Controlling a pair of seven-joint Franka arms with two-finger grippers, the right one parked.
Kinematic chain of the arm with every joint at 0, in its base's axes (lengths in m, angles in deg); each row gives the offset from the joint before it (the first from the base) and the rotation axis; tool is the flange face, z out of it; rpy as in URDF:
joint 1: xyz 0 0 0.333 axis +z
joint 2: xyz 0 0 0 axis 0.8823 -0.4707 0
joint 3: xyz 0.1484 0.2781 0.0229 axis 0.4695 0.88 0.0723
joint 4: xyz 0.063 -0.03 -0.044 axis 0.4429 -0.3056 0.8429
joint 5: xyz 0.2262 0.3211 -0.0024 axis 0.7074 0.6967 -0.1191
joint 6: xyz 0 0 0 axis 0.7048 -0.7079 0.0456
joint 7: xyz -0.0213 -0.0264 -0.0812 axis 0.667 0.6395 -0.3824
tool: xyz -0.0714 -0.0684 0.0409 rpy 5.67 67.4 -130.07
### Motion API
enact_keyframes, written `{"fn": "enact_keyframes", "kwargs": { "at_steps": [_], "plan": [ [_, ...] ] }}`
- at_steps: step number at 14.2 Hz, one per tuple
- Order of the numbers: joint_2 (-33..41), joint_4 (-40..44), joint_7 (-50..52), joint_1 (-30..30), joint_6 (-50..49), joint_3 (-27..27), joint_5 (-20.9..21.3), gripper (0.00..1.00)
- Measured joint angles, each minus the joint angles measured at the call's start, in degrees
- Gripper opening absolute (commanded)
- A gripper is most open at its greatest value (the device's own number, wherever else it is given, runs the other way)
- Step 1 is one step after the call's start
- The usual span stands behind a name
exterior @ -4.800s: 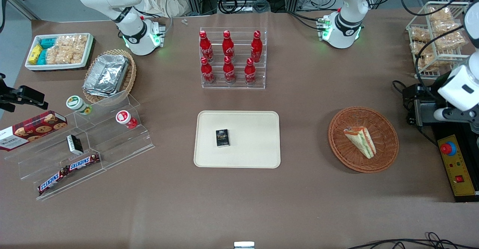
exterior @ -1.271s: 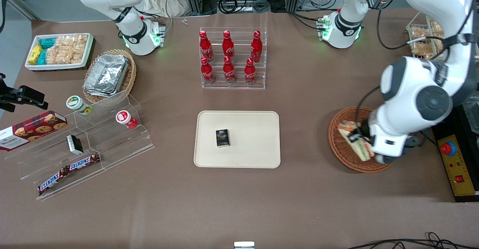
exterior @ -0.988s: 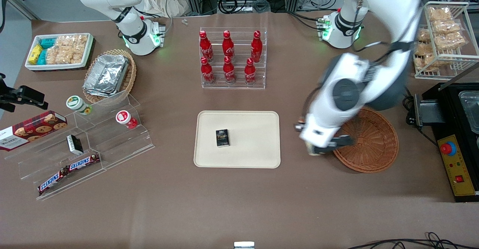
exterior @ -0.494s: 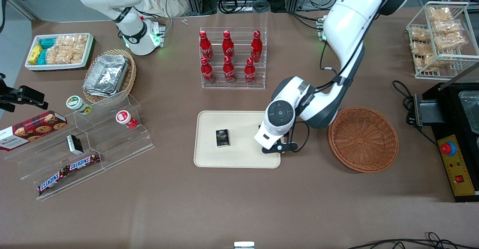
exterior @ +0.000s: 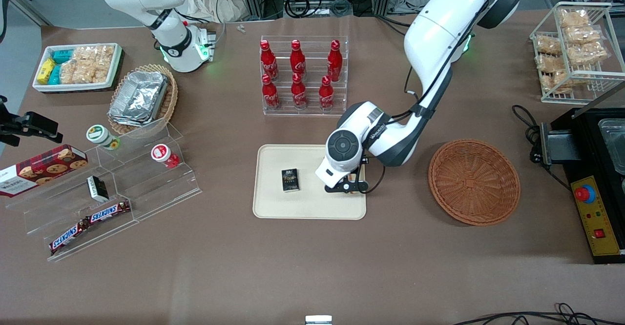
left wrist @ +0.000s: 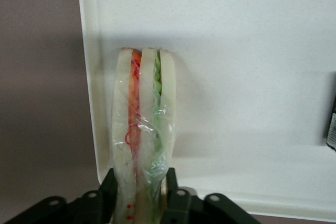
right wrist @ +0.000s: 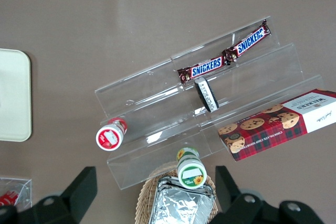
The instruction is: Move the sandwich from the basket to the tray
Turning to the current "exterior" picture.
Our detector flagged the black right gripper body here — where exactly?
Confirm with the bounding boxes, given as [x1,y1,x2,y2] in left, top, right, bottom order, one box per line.
[0,96,22,131]

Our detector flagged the beige plastic tray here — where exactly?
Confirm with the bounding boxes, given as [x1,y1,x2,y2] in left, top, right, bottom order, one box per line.
[252,144,367,221]

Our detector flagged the brown wicker basket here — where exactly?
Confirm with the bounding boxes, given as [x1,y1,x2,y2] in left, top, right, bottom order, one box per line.
[428,139,521,227]

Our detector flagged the light wicker basket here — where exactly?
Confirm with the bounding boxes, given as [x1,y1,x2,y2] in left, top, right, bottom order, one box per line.
[107,63,179,136]

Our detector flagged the Walkers tartan cookie box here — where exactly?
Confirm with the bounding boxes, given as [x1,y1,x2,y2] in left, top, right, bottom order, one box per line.
[0,144,89,198]

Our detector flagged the small black gold box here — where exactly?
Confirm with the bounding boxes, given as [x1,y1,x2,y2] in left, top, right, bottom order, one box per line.
[281,168,300,193]

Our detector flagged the white plastic snack bin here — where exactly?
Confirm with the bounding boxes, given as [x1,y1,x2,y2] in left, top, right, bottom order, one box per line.
[32,42,123,94]

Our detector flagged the yellow snack packet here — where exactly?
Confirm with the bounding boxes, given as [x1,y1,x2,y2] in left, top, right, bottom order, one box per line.
[36,57,56,84]

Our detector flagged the green lid yogurt cup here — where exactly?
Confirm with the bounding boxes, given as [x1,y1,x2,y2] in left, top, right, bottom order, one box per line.
[86,124,121,150]

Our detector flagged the rice cracker snack packet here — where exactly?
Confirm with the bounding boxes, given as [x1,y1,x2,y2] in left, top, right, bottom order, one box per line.
[563,26,602,45]
[566,41,609,66]
[73,46,100,84]
[95,45,114,83]
[59,60,79,84]
[535,36,563,55]
[559,8,592,28]
[542,71,572,94]
[535,54,567,74]

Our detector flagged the red Coca-Cola bottle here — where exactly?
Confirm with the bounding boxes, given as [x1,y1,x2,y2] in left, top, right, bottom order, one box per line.
[318,75,335,111]
[291,73,309,110]
[290,40,307,77]
[261,74,281,111]
[260,40,279,81]
[327,40,344,82]

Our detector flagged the small black white box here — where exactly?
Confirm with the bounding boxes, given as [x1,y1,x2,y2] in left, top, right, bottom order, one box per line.
[86,175,110,203]

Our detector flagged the stacked aluminium foil trays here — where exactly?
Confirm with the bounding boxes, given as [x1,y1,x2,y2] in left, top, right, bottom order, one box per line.
[108,71,169,127]

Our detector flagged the clear acrylic bottle rack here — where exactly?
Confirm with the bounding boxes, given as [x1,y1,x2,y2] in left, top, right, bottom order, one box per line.
[260,35,350,117]

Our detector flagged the Snickers chocolate bar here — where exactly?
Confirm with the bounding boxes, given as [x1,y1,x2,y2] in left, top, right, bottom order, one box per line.
[49,219,91,255]
[86,200,132,224]

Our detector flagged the clear acrylic stepped stand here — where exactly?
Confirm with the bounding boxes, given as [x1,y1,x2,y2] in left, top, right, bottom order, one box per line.
[5,118,202,263]

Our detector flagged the red lid yogurt cup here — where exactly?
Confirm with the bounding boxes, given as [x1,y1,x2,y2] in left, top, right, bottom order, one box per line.
[150,143,180,169]

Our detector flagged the beige cloth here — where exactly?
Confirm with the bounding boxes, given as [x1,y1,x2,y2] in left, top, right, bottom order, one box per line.
[183,0,255,23]

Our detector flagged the red emergency stop button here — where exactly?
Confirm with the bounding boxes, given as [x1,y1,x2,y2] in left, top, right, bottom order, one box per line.
[574,184,597,204]

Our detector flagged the yellow control panel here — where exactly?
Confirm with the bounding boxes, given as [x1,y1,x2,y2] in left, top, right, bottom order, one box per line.
[570,175,622,258]

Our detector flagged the black sealing machine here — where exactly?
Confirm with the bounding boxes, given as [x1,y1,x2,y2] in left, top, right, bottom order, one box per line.
[539,107,625,265]

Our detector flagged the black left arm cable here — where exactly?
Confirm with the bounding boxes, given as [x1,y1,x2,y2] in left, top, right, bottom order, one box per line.
[404,32,470,121]

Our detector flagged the black power cable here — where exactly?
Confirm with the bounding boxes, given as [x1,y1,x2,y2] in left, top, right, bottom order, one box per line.
[511,104,572,192]

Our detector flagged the black floor cable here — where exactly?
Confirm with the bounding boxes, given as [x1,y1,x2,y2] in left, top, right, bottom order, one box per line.
[451,303,625,325]

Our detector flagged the white wire basket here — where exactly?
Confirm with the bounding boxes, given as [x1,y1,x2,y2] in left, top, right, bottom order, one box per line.
[529,1,625,105]

